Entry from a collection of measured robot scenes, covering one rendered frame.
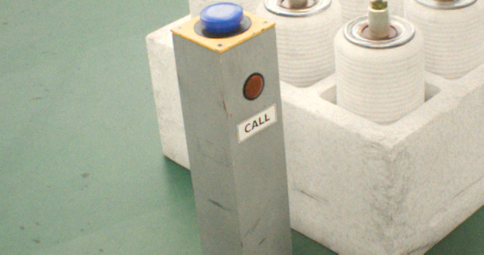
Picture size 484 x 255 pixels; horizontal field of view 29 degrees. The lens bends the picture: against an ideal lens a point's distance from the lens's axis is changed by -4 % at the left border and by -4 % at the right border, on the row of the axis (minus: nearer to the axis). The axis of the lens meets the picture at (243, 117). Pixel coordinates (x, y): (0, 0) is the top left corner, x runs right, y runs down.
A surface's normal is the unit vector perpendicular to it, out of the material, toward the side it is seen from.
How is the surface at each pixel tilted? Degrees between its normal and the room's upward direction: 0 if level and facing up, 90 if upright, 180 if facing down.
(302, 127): 90
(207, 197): 90
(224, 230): 90
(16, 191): 0
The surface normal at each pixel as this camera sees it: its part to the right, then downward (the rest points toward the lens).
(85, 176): -0.09, -0.84
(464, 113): 0.68, 0.34
